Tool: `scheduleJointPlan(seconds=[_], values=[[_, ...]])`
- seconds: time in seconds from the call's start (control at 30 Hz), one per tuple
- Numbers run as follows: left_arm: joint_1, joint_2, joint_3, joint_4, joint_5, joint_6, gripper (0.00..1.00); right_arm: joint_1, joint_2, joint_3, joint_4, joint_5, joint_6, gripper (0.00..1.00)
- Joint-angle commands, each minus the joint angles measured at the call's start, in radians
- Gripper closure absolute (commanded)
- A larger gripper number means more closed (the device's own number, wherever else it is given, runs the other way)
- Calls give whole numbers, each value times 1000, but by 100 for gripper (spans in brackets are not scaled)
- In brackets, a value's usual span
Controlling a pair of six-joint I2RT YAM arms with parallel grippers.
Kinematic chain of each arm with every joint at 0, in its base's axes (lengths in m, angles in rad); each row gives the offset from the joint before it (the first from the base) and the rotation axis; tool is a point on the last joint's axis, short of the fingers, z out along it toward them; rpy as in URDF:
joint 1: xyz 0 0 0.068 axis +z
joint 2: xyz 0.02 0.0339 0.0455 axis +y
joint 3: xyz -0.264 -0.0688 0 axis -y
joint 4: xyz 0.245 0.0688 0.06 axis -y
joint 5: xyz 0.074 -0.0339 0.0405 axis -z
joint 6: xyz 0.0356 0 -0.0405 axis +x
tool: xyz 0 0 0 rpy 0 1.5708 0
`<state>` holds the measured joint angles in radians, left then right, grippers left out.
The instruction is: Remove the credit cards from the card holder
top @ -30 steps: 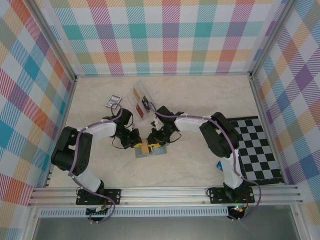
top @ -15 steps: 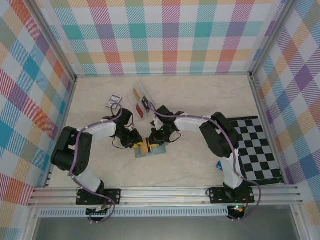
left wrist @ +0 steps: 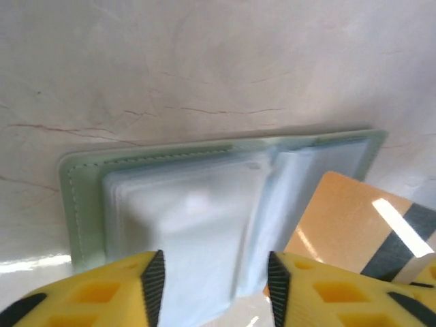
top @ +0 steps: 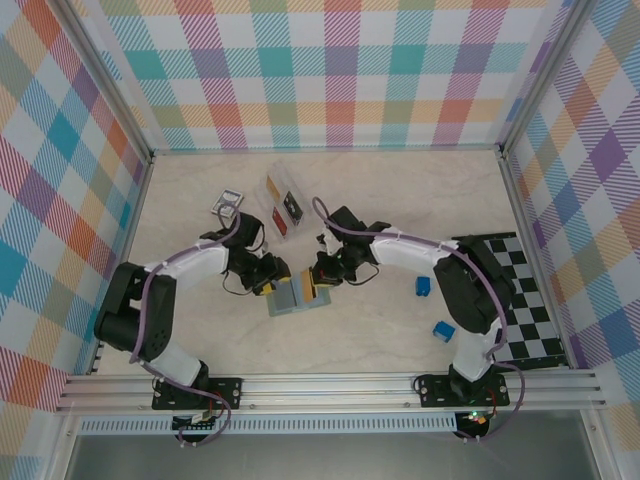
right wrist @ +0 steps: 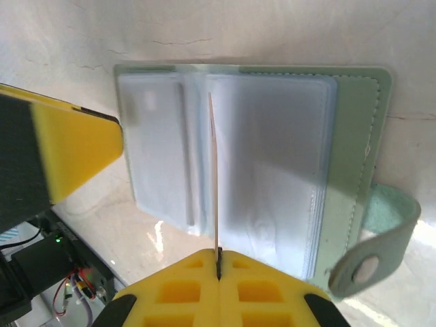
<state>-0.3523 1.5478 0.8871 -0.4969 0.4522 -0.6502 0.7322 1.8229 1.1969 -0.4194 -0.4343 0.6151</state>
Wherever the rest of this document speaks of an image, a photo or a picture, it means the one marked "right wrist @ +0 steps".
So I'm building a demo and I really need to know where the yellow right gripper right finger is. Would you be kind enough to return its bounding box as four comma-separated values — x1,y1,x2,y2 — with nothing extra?
217,249,352,327

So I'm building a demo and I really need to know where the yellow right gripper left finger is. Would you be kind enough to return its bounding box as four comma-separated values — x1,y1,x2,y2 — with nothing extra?
91,248,221,327

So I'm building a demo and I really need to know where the gold credit card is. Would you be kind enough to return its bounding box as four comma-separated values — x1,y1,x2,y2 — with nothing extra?
206,91,223,257

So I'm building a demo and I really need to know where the mint green card holder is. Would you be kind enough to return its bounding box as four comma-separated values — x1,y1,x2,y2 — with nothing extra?
112,63,422,301

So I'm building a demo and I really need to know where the small circuit board with LED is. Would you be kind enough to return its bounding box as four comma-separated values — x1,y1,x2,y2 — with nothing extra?
54,221,115,309

